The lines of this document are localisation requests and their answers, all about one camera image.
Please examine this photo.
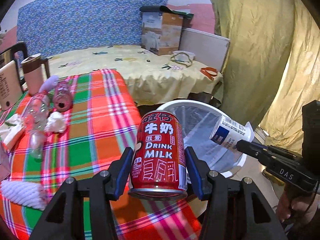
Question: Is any white yogurt cup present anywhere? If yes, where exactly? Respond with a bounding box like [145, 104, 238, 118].
[209, 115, 254, 153]

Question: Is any red milk can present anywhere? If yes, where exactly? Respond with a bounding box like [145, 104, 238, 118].
[129, 110, 187, 201]

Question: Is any white trash bin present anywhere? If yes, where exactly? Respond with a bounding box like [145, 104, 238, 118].
[158, 100, 246, 178]

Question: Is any right hand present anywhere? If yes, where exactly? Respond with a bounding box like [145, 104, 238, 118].
[276, 189, 319, 225]

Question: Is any white knitted cloth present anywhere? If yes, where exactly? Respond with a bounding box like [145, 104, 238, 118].
[1, 180, 48, 211]

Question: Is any yellow curtain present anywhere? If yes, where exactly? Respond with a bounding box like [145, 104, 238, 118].
[211, 0, 319, 152]

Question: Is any plaid tablecloth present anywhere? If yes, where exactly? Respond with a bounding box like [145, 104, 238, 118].
[9, 69, 201, 239]

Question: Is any crumpled white tissue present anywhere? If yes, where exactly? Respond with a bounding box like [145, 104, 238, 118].
[44, 112, 67, 133]

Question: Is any clear plastic bottle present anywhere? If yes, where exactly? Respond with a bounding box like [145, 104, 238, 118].
[23, 91, 50, 161]

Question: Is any white board panel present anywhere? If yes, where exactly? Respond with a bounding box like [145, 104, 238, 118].
[179, 28, 230, 72]

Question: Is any pink lying can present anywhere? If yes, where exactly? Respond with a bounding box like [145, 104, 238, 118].
[53, 80, 73, 113]

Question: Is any yellow bed sheet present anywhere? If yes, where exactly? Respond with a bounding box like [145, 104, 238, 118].
[48, 46, 223, 105]

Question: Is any cardboard box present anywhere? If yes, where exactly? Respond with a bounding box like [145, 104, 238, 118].
[140, 5, 194, 55]

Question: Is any brown lidded mug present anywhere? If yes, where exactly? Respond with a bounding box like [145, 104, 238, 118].
[21, 53, 50, 96]

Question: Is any blue patterned headboard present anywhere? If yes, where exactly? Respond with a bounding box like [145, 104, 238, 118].
[17, 0, 168, 56]

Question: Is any white bowl with strap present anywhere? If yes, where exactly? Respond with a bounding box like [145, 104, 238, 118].
[170, 50, 195, 67]

